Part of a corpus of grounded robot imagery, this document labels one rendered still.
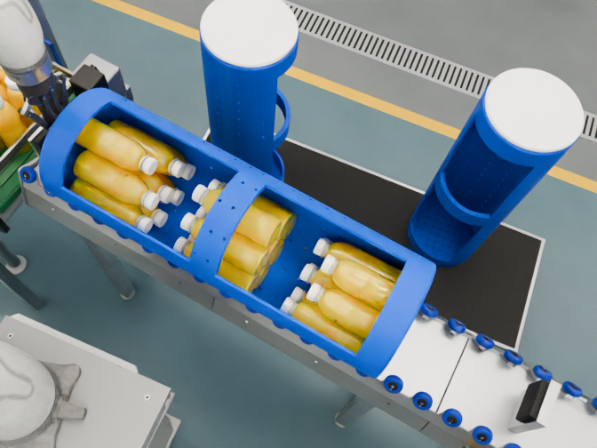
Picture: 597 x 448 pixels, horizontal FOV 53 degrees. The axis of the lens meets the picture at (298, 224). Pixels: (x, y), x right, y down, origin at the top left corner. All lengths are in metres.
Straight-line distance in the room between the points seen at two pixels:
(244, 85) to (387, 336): 0.88
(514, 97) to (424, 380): 0.82
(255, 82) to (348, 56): 1.42
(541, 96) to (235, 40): 0.87
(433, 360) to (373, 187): 1.18
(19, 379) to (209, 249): 0.42
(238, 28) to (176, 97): 1.20
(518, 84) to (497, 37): 1.61
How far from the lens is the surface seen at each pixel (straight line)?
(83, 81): 1.75
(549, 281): 2.79
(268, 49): 1.73
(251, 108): 1.84
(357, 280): 1.25
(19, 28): 1.18
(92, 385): 1.33
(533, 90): 1.83
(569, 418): 1.61
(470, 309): 2.44
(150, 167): 1.38
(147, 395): 1.30
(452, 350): 1.53
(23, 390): 1.15
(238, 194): 1.25
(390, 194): 2.54
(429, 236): 2.49
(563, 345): 2.72
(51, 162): 1.41
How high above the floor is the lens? 2.35
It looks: 65 degrees down
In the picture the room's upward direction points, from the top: 10 degrees clockwise
